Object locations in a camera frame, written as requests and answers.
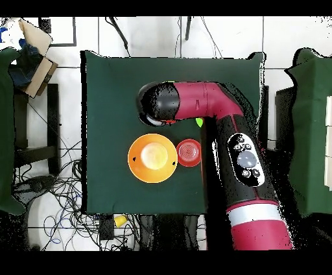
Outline green covered side table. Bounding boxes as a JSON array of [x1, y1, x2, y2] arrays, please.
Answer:
[[0, 47, 27, 216], [283, 47, 332, 219]]

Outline blue cloth bundle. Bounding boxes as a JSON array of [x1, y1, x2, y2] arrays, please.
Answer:
[[8, 38, 43, 88]]

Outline yellow plastic cup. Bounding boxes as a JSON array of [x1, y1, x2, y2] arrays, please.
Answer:
[[113, 214, 128, 229]]

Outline white boxes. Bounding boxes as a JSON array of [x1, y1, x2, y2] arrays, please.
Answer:
[[324, 95, 332, 192]]

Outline tangle of cables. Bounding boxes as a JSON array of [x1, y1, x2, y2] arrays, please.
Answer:
[[12, 139, 142, 252]]

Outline cardboard box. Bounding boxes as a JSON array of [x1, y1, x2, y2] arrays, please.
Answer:
[[18, 18, 59, 99]]

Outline dark green table cloth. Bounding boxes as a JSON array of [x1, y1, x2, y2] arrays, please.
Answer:
[[80, 49, 266, 216]]

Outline thick black cable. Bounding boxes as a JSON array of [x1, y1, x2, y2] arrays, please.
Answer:
[[104, 16, 132, 58]]

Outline black chair base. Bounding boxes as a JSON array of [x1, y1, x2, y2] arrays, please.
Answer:
[[11, 174, 56, 208]]

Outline large orange plastic bowl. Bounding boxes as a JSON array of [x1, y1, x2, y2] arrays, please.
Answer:
[[127, 133, 179, 184]]

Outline thin black cable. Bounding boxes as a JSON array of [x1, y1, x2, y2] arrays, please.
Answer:
[[199, 16, 224, 58]]

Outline black chair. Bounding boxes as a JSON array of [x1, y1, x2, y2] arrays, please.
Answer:
[[274, 86, 297, 152]]

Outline black pole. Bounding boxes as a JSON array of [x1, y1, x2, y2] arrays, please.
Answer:
[[184, 16, 193, 42]]

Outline small red plastic bowl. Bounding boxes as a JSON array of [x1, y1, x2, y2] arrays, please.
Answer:
[[176, 138, 202, 167]]

